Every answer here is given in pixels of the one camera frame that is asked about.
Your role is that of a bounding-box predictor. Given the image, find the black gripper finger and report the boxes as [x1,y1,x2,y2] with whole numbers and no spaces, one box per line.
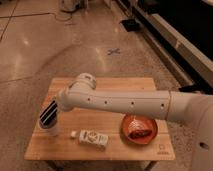
[43,107,57,125]
[40,101,56,123]

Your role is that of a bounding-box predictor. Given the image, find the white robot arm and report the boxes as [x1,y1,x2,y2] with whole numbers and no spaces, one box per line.
[39,73,213,171]

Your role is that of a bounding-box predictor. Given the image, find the white ceramic cup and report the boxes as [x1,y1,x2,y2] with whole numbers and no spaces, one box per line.
[39,118,59,136]

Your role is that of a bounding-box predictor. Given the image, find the wooden table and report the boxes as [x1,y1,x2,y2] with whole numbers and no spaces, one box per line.
[24,77,177,171]

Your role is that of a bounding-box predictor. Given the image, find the white milk carton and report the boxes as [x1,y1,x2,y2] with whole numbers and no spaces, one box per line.
[70,130,109,148]

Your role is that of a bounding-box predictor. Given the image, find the orange bowl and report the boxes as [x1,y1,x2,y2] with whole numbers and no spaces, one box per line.
[121,115,158,145]

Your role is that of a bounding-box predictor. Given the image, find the red food in bowl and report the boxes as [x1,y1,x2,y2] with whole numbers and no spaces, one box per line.
[128,121,152,139]

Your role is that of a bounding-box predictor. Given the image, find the black floor mat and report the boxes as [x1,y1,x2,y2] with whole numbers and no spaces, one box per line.
[120,19,140,32]

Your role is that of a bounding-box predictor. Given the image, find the white base with cables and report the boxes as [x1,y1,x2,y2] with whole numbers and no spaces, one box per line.
[59,0,88,13]

